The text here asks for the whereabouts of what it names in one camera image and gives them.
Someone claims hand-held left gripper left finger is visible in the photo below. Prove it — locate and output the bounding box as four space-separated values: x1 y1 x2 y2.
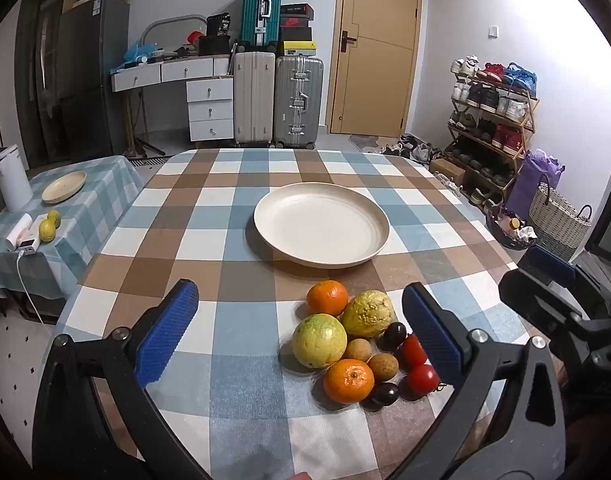
32 279 211 480

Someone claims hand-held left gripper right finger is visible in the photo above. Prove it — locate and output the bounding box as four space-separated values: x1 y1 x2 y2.
385 282 569 480

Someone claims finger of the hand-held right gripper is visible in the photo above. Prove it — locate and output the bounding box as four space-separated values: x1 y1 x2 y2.
498 269 589 341
517 245 589 287

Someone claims red tomato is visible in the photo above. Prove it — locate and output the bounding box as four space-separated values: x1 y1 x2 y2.
401 334 429 368
408 364 442 396

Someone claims dark plum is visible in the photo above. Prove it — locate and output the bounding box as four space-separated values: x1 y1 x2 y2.
380 321 407 352
370 382 400 406

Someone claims bumpy yellow guava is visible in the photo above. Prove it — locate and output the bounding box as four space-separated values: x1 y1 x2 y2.
341 290 394 338

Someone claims orange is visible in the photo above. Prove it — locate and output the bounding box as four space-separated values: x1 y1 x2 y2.
324 358 375 405
306 280 349 317

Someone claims round green guava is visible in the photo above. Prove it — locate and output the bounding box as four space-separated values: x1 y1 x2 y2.
292 313 347 368

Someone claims large cream plate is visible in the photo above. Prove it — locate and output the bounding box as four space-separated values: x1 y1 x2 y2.
254 182 390 268

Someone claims woven basket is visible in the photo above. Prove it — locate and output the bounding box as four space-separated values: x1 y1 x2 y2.
528 174 593 261

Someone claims black basket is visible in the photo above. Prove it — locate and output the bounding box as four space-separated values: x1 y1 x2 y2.
485 205 539 250

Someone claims small brown round fruit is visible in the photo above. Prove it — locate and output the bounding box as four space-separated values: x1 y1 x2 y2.
344 338 373 362
369 353 400 381

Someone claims purple bag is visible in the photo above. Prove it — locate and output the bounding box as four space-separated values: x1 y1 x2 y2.
505 149 566 221

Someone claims brown cardboard box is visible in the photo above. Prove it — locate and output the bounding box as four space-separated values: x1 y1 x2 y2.
429 158 467 186

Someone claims teal checkered tablecloth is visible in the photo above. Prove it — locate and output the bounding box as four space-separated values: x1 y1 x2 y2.
0 155 146 306

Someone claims wooden shoe rack with shoes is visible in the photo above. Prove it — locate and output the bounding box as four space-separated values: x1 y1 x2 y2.
448 56 540 206

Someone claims white charger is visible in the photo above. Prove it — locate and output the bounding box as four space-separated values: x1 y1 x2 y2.
6 213 40 257

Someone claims small cream plate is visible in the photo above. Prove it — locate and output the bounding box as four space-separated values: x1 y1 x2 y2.
42 171 88 204

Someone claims pile of shoes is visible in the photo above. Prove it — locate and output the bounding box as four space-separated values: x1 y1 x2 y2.
365 134 443 163

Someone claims floor mat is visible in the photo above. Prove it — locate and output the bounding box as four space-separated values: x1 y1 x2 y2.
348 132 401 153

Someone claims white kettle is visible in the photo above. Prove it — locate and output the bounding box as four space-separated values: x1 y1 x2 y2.
0 145 34 212

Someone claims white desk with drawers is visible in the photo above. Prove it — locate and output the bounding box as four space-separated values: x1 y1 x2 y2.
110 55 235 142

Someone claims white suitcase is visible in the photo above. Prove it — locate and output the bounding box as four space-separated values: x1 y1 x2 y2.
233 51 276 147

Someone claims silver suitcase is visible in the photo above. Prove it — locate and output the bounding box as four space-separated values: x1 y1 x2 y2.
274 55 324 150

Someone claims grey refrigerator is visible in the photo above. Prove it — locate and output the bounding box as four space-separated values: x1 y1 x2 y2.
58 0 131 163

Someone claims wooden door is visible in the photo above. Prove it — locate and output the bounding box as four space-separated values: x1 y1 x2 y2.
325 0 423 137

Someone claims blue plastic bag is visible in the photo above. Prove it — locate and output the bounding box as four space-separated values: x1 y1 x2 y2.
123 40 159 64

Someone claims dark glass cabinet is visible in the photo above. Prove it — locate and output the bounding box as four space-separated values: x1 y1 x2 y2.
16 0 66 166

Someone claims black bag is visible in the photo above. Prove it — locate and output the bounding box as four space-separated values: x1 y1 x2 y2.
206 12 232 38

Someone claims yellow shoe box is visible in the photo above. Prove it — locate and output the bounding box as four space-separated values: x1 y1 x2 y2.
277 40 319 58

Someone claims teal suitcase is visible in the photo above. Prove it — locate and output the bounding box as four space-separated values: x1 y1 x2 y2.
240 0 282 53

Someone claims white cable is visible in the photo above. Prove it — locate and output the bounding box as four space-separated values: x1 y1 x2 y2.
16 252 54 326

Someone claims arched metal frame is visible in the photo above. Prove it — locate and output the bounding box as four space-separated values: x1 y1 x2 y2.
138 14 209 56

